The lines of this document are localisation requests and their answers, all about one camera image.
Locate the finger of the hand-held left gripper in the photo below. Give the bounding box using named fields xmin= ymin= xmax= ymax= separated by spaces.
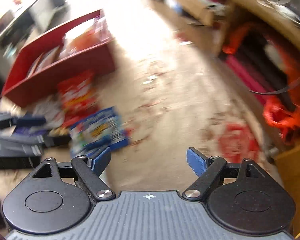
xmin=32 ymin=134 xmax=70 ymax=147
xmin=11 ymin=116 xmax=47 ymax=128

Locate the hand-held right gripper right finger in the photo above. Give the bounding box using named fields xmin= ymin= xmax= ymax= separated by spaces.
xmin=185 ymin=148 xmax=267 ymax=200

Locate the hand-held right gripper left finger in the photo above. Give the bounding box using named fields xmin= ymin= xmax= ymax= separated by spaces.
xmin=32 ymin=146 xmax=115 ymax=201

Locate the small yellow snack packet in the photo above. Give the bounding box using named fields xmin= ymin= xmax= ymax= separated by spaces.
xmin=51 ymin=127 xmax=71 ymax=137

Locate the white speckled snack packet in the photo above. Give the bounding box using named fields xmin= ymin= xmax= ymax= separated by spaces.
xmin=31 ymin=97 xmax=66 ymax=130

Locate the blue snack packet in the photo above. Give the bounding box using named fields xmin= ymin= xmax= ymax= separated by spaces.
xmin=69 ymin=106 xmax=130 ymax=157

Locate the red snack bag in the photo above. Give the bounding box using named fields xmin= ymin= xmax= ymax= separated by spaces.
xmin=57 ymin=70 xmax=98 ymax=128

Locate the red cardboard box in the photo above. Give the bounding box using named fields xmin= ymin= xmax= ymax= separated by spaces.
xmin=1 ymin=9 xmax=116 ymax=107

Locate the white red snack packet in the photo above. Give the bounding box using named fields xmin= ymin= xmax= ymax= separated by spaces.
xmin=27 ymin=45 xmax=62 ymax=78

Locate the clear yellow snack packet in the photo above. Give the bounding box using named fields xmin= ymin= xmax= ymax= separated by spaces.
xmin=64 ymin=21 xmax=108 ymax=54

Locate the orange plastic bag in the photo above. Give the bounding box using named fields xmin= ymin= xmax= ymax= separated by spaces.
xmin=262 ymin=52 xmax=300 ymax=143

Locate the dark low table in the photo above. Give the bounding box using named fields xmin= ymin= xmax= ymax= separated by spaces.
xmin=0 ymin=0 xmax=68 ymax=80

